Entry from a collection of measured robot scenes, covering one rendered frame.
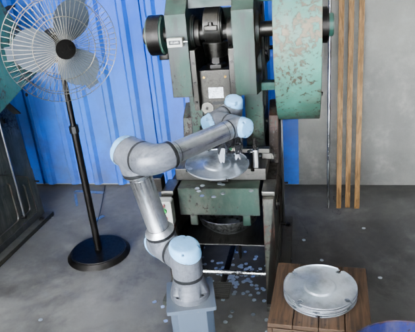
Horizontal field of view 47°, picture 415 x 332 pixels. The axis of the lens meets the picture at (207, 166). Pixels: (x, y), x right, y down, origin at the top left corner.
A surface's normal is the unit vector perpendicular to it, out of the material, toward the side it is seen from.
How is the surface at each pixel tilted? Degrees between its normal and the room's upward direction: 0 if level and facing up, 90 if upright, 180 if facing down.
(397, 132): 90
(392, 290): 0
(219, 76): 90
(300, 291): 0
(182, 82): 90
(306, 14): 76
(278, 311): 0
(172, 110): 90
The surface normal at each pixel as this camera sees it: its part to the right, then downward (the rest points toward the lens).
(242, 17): -0.18, 0.40
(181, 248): 0.00, -0.88
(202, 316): 0.07, 0.38
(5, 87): 0.97, 0.01
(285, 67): -0.16, 0.60
